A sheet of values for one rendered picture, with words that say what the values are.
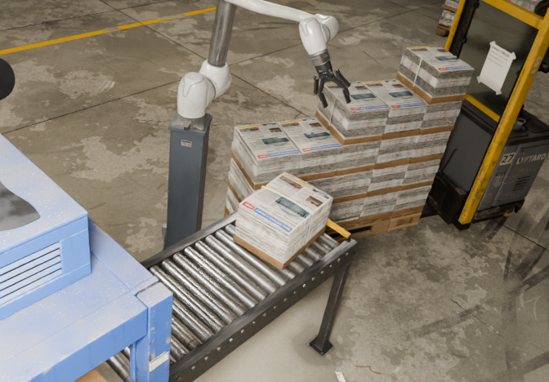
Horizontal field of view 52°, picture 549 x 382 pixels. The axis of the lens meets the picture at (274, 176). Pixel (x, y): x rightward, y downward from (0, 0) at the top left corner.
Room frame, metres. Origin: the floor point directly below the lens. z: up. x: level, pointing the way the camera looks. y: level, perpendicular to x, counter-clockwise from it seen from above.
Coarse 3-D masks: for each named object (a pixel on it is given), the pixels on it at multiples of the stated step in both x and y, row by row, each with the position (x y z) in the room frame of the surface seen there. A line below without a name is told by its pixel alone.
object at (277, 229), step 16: (256, 192) 2.10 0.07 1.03; (240, 208) 1.99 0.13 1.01; (256, 208) 1.98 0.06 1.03; (272, 208) 2.00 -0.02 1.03; (288, 208) 2.03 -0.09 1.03; (240, 224) 1.99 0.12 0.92; (256, 224) 1.95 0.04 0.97; (272, 224) 1.90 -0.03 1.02; (288, 224) 1.91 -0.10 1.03; (304, 224) 1.96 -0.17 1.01; (256, 240) 1.94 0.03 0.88; (272, 240) 1.90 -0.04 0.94; (288, 240) 1.85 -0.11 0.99; (272, 256) 1.89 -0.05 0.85; (288, 256) 1.90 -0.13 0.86
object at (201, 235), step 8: (232, 216) 2.18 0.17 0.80; (216, 224) 2.10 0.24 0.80; (224, 224) 2.11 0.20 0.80; (232, 224) 2.15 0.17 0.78; (200, 232) 2.03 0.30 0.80; (208, 232) 2.04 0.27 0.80; (184, 240) 1.95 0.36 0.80; (192, 240) 1.96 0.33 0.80; (200, 240) 1.98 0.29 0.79; (168, 248) 1.88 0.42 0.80; (176, 248) 1.89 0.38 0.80; (184, 248) 1.90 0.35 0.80; (152, 256) 1.81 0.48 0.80; (160, 256) 1.82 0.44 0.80; (168, 256) 1.83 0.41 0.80; (144, 264) 1.75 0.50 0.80; (152, 264) 1.76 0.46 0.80; (160, 264) 1.79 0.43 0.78
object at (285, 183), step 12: (276, 180) 2.22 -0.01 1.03; (288, 180) 2.24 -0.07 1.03; (300, 180) 2.25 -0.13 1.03; (288, 192) 2.15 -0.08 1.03; (300, 192) 2.16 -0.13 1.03; (312, 192) 2.18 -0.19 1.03; (312, 204) 2.09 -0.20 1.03; (324, 204) 2.11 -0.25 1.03; (324, 216) 2.14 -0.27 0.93; (312, 228) 2.05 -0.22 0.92
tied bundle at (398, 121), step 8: (392, 112) 3.14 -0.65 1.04; (400, 112) 3.18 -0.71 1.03; (408, 112) 3.21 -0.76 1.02; (416, 112) 3.24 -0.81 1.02; (424, 112) 3.28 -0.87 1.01; (392, 120) 3.16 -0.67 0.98; (400, 120) 3.19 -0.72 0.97; (408, 120) 3.23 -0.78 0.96; (416, 120) 3.26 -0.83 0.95; (392, 128) 3.16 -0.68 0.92; (400, 128) 3.19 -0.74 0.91; (408, 128) 3.23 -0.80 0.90; (416, 128) 3.26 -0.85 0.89
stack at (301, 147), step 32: (256, 128) 3.02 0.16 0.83; (288, 128) 3.09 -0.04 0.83; (320, 128) 3.16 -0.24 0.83; (256, 160) 2.71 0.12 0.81; (288, 160) 2.79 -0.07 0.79; (320, 160) 2.92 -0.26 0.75; (352, 160) 3.04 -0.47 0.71; (384, 160) 3.17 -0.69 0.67; (352, 192) 3.07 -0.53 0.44; (352, 224) 3.11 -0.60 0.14; (384, 224) 3.26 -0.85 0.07
